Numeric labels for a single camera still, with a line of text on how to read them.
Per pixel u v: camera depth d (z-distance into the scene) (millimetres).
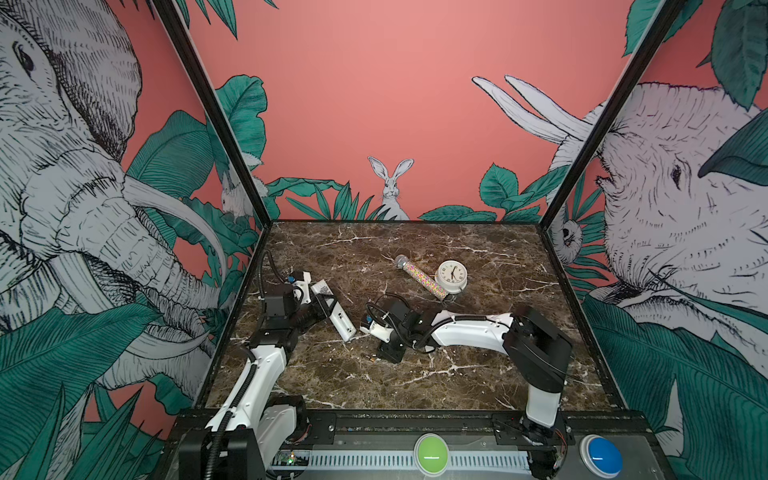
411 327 670
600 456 698
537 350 477
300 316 695
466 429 747
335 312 806
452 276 1001
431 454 691
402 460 705
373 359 855
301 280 760
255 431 415
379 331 775
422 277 1003
